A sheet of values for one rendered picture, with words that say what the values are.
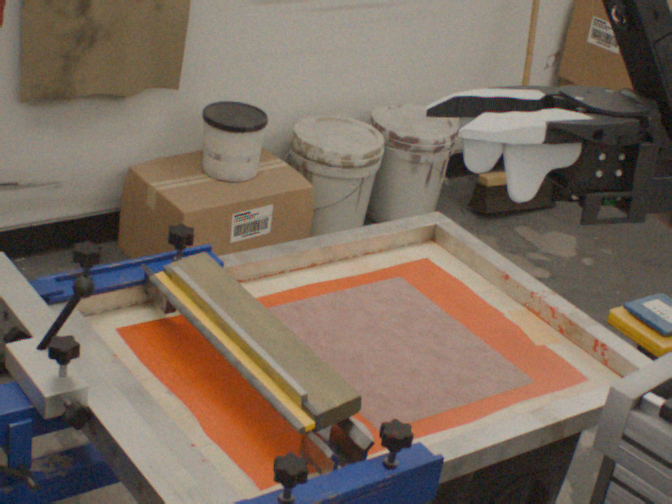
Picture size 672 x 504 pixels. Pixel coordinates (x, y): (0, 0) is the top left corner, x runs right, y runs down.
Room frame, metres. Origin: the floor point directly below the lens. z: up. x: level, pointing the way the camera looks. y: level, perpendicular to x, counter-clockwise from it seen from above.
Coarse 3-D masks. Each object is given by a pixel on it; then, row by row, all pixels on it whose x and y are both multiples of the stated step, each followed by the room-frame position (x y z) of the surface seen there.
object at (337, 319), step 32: (320, 288) 1.77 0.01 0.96; (352, 288) 1.78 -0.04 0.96; (384, 288) 1.80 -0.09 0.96; (416, 288) 1.82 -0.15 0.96; (448, 288) 1.84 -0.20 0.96; (160, 320) 1.59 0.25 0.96; (288, 320) 1.65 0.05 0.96; (320, 320) 1.67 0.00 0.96; (352, 320) 1.68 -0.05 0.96; (384, 320) 1.70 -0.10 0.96; (416, 320) 1.71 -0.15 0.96; (448, 320) 1.73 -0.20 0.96; (480, 320) 1.75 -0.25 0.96; (160, 352) 1.51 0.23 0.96; (192, 352) 1.52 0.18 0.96; (320, 352) 1.57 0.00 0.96; (352, 352) 1.59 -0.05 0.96; (192, 384) 1.44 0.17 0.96; (224, 384) 1.45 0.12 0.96
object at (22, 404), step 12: (12, 384) 1.26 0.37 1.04; (0, 396) 1.23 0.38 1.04; (12, 396) 1.23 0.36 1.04; (24, 396) 1.24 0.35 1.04; (0, 408) 1.20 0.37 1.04; (12, 408) 1.21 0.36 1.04; (24, 408) 1.21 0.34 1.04; (0, 420) 1.19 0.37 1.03; (12, 420) 1.20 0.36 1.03; (36, 420) 1.22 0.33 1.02; (48, 420) 1.23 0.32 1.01; (60, 420) 1.24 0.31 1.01; (0, 432) 1.19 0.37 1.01; (36, 432) 1.22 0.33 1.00; (48, 432) 1.23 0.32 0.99; (0, 444) 1.19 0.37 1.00
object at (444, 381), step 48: (432, 336) 1.67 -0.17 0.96; (480, 336) 1.70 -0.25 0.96; (384, 384) 1.52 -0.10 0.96; (432, 384) 1.54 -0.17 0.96; (480, 384) 1.56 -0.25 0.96; (528, 384) 1.58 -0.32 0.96; (576, 384) 1.60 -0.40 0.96; (240, 432) 1.35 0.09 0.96; (288, 432) 1.36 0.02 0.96; (432, 432) 1.42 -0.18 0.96
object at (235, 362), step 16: (160, 288) 1.55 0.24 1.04; (176, 304) 1.51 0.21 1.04; (192, 320) 1.48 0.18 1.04; (208, 336) 1.44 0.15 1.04; (224, 352) 1.41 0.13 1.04; (240, 368) 1.38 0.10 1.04; (256, 384) 1.35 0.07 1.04; (272, 400) 1.32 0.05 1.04; (288, 416) 1.29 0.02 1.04; (304, 432) 1.27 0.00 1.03
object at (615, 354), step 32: (384, 224) 1.97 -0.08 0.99; (416, 224) 1.99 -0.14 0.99; (448, 224) 2.01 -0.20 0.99; (224, 256) 1.76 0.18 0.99; (256, 256) 1.78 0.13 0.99; (288, 256) 1.80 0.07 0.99; (320, 256) 1.84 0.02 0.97; (352, 256) 1.89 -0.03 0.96; (480, 256) 1.91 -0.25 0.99; (128, 288) 1.61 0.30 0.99; (512, 288) 1.84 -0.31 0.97; (544, 288) 1.83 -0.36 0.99; (544, 320) 1.78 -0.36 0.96; (576, 320) 1.73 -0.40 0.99; (96, 352) 1.43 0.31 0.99; (608, 352) 1.67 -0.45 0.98; (128, 384) 1.37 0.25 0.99; (608, 384) 1.56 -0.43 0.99; (160, 416) 1.31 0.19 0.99; (512, 416) 1.44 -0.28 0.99; (544, 416) 1.45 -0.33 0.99; (576, 416) 1.47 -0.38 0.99; (192, 448) 1.25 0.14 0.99; (448, 448) 1.34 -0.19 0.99; (480, 448) 1.35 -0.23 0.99; (512, 448) 1.39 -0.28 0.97; (224, 480) 1.20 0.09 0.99
